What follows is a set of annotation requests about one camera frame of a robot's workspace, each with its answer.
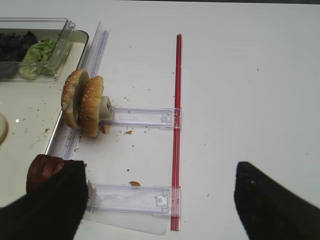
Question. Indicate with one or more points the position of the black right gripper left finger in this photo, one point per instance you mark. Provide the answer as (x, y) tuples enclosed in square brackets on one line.
[(53, 211)]

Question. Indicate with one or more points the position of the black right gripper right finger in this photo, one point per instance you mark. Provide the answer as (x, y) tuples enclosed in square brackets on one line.
[(269, 211)]

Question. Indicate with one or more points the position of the white pusher block patties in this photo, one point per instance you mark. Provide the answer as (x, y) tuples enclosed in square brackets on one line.
[(91, 192)]

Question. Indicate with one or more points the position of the stacked brown meat patties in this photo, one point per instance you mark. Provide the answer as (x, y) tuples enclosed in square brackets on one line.
[(41, 169)]

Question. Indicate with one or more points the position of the white round plate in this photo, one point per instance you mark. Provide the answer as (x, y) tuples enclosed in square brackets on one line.
[(3, 128)]

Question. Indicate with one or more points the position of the green lettuce in box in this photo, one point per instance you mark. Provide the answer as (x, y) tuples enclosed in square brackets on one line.
[(38, 53)]

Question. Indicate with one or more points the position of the right clear tray guide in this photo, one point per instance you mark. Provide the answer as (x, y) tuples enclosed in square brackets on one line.
[(91, 65)]

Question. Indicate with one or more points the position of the right red plastic strip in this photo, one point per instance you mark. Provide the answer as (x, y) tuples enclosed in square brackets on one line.
[(175, 180)]

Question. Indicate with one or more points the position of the sesame bun top inner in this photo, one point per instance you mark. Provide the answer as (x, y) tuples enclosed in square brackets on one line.
[(90, 106)]

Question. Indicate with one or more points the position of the sesame bun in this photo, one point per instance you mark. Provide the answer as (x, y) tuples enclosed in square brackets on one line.
[(71, 97), (90, 106)]

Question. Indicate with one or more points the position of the cream metal tray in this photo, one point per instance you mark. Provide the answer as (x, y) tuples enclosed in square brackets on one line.
[(32, 109)]

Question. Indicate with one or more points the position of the sesame bun top outer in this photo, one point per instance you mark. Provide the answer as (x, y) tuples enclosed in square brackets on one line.
[(71, 97)]

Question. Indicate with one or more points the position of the white pusher block buns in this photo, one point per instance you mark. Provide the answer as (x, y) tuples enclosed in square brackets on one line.
[(106, 112)]

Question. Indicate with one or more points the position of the clear plastic salad box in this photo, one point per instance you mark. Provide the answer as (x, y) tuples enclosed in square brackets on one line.
[(59, 30)]

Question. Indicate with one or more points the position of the purple cabbage leaves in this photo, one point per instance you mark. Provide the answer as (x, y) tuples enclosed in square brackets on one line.
[(13, 48)]

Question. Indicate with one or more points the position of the clear rail behind patties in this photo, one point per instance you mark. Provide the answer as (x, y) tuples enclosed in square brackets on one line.
[(160, 201)]

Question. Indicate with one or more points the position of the clear rail behind buns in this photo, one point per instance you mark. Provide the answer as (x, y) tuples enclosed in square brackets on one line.
[(164, 118)]

